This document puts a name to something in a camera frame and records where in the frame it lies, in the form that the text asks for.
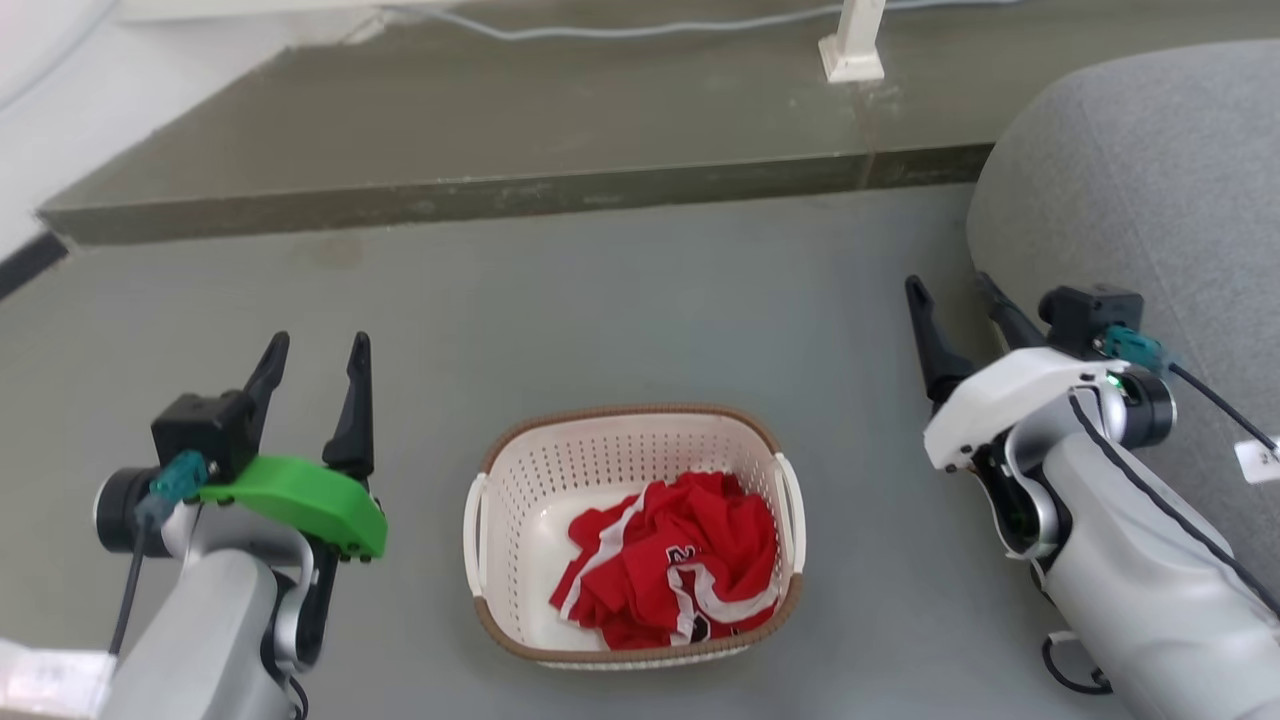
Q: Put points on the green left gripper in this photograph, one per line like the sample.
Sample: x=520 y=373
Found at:
x=300 y=500

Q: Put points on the white perforated laundry basket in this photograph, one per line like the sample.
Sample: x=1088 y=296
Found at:
x=510 y=500

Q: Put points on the white paper label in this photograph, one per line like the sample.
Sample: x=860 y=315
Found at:
x=50 y=678

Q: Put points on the right gripper black camera box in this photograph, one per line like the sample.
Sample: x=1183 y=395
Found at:
x=1085 y=315

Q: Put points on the left gripper black camera box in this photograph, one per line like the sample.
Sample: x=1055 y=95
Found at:
x=205 y=430

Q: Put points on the grey fabric sofa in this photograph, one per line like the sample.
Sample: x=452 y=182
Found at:
x=1150 y=180

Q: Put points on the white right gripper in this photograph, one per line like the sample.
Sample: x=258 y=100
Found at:
x=1010 y=395

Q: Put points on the black wall baseboard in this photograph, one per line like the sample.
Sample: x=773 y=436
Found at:
x=30 y=265

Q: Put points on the red and white jersey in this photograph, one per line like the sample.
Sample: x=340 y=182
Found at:
x=670 y=560

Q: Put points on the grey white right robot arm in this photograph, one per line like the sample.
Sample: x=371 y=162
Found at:
x=1130 y=570

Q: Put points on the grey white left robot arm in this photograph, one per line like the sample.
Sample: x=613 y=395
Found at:
x=210 y=620

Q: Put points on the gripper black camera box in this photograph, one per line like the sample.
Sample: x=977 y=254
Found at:
x=1085 y=315
x=205 y=430

